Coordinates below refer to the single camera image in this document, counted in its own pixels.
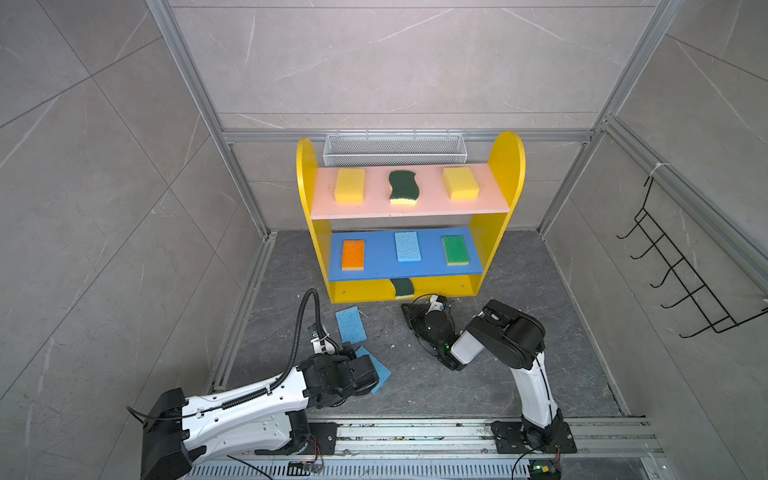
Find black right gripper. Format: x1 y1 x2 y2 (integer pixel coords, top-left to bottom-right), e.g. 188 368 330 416
401 304 444 356

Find dark green sponge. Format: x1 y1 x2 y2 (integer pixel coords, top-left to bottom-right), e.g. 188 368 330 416
388 170 420 206
390 278 415 299

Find blue sponge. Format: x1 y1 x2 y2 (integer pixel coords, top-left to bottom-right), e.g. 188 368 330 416
394 231 422 263
356 347 391 394
335 307 367 344

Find bright green sponge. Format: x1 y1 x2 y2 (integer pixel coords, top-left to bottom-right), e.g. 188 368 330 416
442 235 470 266

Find orange sponge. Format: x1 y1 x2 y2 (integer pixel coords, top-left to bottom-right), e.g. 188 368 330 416
341 239 365 271

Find yellow sponge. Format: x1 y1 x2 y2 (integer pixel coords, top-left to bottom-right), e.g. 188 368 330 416
334 168 366 205
442 167 480 201

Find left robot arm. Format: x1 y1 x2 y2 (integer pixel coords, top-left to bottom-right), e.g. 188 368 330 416
140 348 379 479

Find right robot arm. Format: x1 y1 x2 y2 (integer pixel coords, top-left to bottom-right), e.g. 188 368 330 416
400 295 562 444

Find yellow shelf with coloured boards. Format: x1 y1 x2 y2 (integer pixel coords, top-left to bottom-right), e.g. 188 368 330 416
296 132 526 304

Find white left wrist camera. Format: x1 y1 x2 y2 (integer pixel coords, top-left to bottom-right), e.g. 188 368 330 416
308 325 339 355

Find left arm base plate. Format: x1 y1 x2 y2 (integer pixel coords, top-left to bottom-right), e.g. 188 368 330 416
300 422 339 457

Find black corrugated cable left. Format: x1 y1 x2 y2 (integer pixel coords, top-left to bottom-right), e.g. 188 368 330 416
218 288 322 412

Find aluminium mounting rail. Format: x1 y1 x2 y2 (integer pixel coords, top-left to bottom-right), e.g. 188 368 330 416
187 417 676 479

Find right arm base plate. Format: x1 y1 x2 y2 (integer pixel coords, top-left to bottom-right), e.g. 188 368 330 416
490 415 577 454

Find white wire mesh basket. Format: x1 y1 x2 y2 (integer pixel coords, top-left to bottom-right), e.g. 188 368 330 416
323 133 468 167

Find black wire hook rack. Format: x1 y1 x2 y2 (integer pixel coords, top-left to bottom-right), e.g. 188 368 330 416
616 176 767 339

